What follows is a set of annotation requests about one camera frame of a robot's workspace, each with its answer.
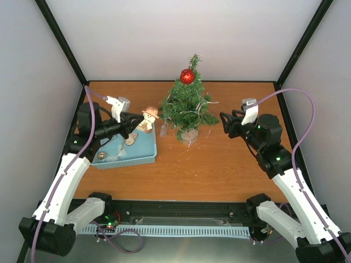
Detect blue plastic basket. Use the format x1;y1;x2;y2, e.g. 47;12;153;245
92;130;157;169

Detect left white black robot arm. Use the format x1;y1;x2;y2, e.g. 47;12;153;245
19;96;144;256

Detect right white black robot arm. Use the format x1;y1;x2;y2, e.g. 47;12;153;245
220;110;350;262

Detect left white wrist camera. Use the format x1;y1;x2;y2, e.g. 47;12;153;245
106;96;130;123

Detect light blue cable duct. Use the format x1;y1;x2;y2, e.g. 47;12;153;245
78;224;251;239

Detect beige wooden heart ornament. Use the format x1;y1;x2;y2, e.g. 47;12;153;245
125;133;138;146

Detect snowman ornament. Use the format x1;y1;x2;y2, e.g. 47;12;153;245
137;106;159;133

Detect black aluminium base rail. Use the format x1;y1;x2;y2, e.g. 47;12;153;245
84;200;268;227

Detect clear plastic battery box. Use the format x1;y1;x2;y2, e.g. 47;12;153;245
160;123;168;138

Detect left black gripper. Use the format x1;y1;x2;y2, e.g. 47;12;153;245
95;112;144;139

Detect red ball ornament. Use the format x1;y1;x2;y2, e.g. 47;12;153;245
179;68;195;85

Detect small green christmas tree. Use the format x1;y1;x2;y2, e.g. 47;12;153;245
158;53;220;145

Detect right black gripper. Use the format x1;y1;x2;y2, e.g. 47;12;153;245
219;110;263;152

